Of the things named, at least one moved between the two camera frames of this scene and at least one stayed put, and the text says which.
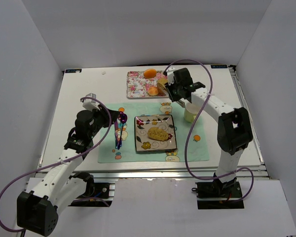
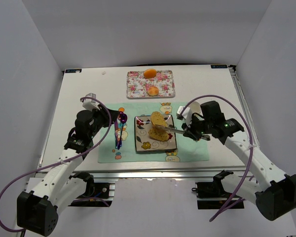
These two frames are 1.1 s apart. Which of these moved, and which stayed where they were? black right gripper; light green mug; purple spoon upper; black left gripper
Moved: black right gripper
Stayed: light green mug; purple spoon upper; black left gripper
